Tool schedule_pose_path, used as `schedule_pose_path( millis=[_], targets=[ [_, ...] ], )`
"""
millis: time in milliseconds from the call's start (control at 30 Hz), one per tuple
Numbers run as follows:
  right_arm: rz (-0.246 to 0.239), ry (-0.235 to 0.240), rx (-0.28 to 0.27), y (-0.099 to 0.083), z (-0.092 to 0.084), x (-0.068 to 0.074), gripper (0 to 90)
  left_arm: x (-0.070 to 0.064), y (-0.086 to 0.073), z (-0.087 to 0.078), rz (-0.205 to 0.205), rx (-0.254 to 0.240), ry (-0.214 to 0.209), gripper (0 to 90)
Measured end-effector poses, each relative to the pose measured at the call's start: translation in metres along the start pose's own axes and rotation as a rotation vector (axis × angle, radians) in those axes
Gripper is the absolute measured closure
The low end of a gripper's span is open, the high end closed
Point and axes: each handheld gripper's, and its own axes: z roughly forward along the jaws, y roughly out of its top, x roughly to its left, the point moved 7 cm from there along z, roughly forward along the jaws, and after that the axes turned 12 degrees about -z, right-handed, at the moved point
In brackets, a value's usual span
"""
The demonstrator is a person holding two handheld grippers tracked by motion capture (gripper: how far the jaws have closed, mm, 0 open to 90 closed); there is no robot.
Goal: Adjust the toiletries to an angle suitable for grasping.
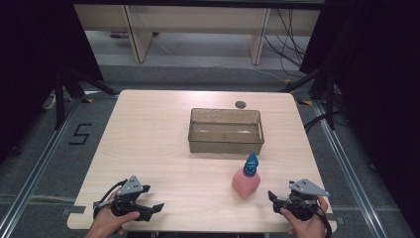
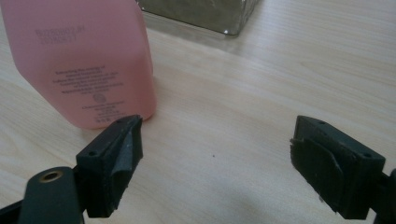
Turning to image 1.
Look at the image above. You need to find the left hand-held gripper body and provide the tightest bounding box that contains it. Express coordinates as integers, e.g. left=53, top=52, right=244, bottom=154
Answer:
left=93, top=175, right=154, bottom=222

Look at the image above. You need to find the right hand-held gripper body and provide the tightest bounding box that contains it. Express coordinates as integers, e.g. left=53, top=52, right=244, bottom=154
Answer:
left=279, top=178, right=331, bottom=222

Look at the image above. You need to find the person's right hand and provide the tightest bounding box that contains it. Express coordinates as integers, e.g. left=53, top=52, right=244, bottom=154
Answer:
left=279, top=195, right=330, bottom=238

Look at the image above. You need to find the person's left hand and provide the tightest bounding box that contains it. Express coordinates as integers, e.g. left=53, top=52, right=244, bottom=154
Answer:
left=88, top=191, right=142, bottom=238

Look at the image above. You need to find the pink bottle with blue cap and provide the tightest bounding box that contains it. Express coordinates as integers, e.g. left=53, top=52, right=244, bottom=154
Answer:
left=231, top=151, right=262, bottom=200

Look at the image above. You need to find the clear brown plastic box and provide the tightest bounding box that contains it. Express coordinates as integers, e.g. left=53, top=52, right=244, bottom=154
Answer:
left=187, top=107, right=265, bottom=156

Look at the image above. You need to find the black metal stand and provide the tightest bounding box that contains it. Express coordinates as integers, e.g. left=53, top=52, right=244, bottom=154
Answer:
left=279, top=64, right=337, bottom=131
left=53, top=66, right=121, bottom=131

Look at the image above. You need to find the dark curtain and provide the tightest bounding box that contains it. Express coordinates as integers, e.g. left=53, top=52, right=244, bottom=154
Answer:
left=298, top=0, right=420, bottom=236
left=0, top=0, right=105, bottom=164

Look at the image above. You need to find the beige desk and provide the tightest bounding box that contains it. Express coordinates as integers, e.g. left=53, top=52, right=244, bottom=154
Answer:
left=73, top=3, right=322, bottom=65

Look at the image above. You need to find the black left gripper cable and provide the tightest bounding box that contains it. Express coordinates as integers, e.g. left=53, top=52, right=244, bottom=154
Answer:
left=92, top=178, right=129, bottom=219

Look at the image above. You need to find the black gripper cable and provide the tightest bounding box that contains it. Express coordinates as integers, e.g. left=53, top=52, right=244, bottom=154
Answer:
left=92, top=178, right=129, bottom=219
left=285, top=196, right=333, bottom=238

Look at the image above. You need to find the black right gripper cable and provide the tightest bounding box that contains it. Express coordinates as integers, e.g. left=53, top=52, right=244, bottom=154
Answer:
left=285, top=196, right=333, bottom=238

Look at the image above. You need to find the metal floor rail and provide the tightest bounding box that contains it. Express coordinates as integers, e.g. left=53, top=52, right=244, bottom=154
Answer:
left=311, top=100, right=389, bottom=238
left=0, top=98, right=83, bottom=234

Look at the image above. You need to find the thick black floor cable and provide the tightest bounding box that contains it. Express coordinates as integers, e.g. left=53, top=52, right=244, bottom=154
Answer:
left=303, top=112, right=341, bottom=134

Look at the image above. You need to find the coiled white cable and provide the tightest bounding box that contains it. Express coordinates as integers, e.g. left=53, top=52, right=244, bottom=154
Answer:
left=42, top=93, right=57, bottom=111

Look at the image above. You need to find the bundle of black cables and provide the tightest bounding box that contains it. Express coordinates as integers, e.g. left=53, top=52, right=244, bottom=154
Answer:
left=262, top=8, right=307, bottom=79

